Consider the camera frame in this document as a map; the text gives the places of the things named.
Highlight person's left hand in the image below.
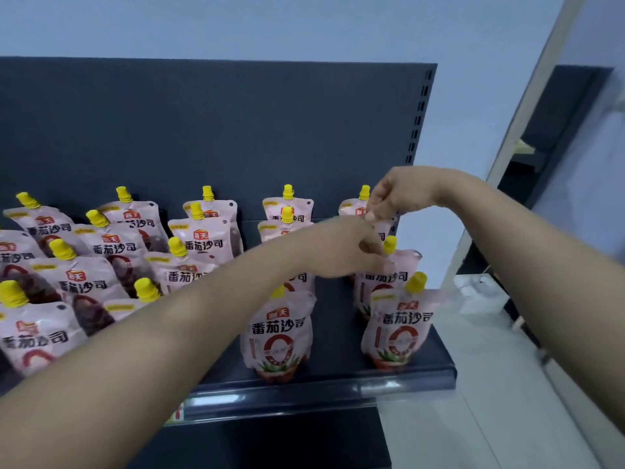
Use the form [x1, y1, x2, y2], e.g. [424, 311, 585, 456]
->
[302, 217, 394, 280]

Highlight person's right hand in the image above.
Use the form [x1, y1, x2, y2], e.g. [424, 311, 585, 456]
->
[364, 165, 443, 224]

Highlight pink sauce pouch yellow cap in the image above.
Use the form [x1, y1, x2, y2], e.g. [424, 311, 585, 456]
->
[353, 235, 424, 321]
[339, 185, 398, 241]

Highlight person's left forearm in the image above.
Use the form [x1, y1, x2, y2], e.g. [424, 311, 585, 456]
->
[0, 225, 313, 469]

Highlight person's right forearm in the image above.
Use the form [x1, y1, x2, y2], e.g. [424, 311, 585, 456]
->
[435, 168, 625, 435]

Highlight dark background shelf unit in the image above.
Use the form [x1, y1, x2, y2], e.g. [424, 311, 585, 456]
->
[458, 65, 616, 348]

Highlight dark grey metal shelf unit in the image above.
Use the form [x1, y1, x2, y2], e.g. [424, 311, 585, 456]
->
[0, 57, 458, 469]

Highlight rows of pink sauce pouches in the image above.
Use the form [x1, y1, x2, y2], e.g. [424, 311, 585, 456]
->
[0, 184, 442, 386]

